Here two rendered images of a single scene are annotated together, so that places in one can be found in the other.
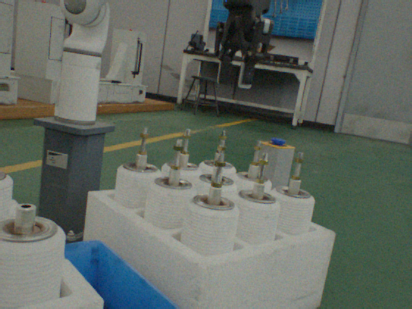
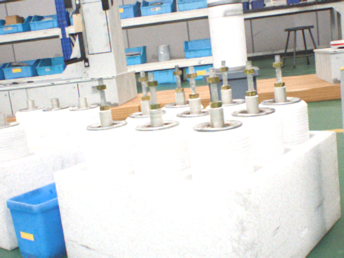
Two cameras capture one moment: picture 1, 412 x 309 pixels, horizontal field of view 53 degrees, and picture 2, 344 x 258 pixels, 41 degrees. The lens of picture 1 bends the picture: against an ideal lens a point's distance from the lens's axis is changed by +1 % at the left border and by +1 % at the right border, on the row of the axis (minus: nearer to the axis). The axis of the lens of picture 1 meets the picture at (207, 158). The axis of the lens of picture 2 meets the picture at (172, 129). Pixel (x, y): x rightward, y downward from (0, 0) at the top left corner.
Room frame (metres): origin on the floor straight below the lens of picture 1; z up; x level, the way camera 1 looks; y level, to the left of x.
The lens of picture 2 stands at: (0.69, -0.87, 0.37)
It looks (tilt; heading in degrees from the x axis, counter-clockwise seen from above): 10 degrees down; 81
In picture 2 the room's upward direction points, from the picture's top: 7 degrees counter-clockwise
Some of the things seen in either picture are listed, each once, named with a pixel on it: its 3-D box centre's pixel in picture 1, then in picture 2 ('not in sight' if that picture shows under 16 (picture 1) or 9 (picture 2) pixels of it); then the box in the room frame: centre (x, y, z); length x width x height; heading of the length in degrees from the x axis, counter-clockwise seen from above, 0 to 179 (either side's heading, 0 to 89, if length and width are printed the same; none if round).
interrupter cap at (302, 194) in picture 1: (293, 192); (217, 126); (0.86, -0.19, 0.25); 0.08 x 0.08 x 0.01
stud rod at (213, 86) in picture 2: (297, 169); (214, 93); (0.86, -0.19, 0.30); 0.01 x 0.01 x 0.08; 33
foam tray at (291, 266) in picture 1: (204, 249); (205, 195); (0.86, -0.03, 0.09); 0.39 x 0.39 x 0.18; 44
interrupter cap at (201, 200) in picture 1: (213, 202); (107, 126); (0.70, -0.02, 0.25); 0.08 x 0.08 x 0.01
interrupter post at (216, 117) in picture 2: (293, 187); (216, 117); (0.86, -0.19, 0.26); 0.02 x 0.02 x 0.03
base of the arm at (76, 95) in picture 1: (79, 88); (227, 38); (1.05, 0.35, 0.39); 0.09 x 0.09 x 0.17; 73
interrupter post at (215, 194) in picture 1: (214, 196); (106, 119); (0.70, -0.02, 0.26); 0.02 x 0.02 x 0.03
